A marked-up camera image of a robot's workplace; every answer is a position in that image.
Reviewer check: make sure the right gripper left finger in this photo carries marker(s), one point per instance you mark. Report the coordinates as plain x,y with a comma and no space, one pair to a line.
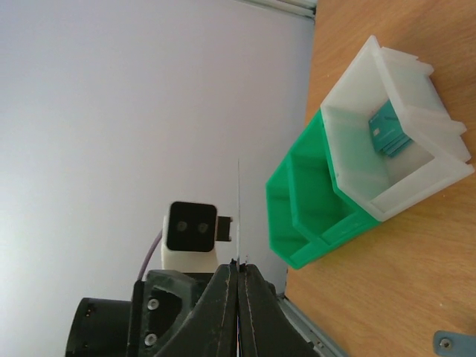
211,328

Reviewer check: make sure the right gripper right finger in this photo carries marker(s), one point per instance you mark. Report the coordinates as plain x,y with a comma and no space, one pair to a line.
264,330

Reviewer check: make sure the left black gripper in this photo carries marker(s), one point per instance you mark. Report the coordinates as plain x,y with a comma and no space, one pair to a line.
140,326

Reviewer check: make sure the teal VIP credit card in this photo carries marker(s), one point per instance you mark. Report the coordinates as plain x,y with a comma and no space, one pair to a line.
238,239

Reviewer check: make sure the teal leather card holder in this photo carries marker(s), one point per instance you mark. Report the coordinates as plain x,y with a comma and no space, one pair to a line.
453,344

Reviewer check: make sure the green two-compartment bin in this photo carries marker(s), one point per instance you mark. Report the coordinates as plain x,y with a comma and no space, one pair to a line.
308,216

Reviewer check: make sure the white plastic bin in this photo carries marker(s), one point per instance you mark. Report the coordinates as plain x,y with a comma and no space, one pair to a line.
436,159

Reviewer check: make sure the left aluminium side rail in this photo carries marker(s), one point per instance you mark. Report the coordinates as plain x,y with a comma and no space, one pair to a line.
322,344

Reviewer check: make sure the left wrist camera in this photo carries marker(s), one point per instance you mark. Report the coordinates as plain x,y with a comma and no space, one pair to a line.
190,233

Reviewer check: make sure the left aluminium frame post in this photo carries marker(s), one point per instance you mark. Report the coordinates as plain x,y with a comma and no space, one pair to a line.
302,8

